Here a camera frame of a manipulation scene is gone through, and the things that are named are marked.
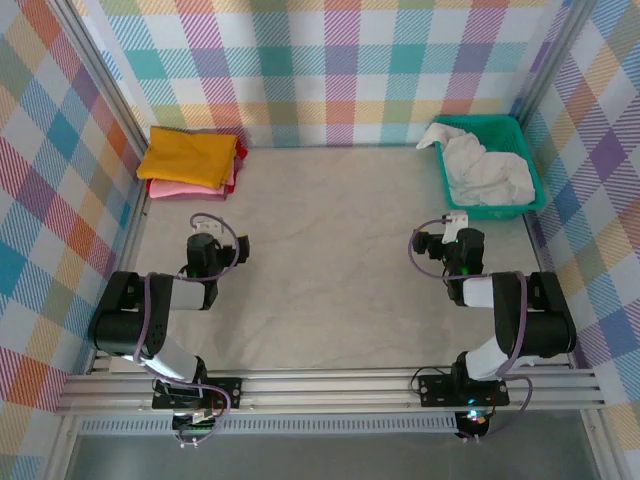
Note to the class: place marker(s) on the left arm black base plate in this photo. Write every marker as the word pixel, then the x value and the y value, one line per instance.
pixel 237 387

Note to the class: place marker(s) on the aluminium side rail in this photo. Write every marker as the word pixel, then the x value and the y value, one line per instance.
pixel 534 240
pixel 132 240

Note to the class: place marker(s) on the aluminium mounting rail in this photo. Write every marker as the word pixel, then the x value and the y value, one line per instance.
pixel 325 392

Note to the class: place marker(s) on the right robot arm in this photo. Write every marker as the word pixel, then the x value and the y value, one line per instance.
pixel 545 325

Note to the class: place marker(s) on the aluminium frame leg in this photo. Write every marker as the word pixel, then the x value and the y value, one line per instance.
pixel 600 445
pixel 60 450

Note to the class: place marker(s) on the pink folded t-shirt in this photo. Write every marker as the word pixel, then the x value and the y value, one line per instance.
pixel 180 190

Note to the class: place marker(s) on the yellow folded t-shirt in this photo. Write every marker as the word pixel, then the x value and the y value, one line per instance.
pixel 185 155

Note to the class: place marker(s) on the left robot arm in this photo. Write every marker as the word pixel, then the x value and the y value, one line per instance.
pixel 125 320

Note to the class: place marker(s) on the red folded t-shirt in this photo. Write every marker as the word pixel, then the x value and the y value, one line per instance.
pixel 241 149

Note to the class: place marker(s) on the green plastic basket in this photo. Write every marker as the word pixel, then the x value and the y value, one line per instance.
pixel 500 130

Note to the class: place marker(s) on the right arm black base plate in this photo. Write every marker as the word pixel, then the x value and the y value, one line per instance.
pixel 435 390

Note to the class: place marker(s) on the aluminium corner post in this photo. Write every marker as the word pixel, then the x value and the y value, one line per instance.
pixel 100 75
pixel 555 65

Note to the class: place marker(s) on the mauve folded t-shirt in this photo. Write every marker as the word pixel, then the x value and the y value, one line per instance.
pixel 239 164

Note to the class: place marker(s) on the white t-shirt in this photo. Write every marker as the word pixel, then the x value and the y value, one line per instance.
pixel 490 175

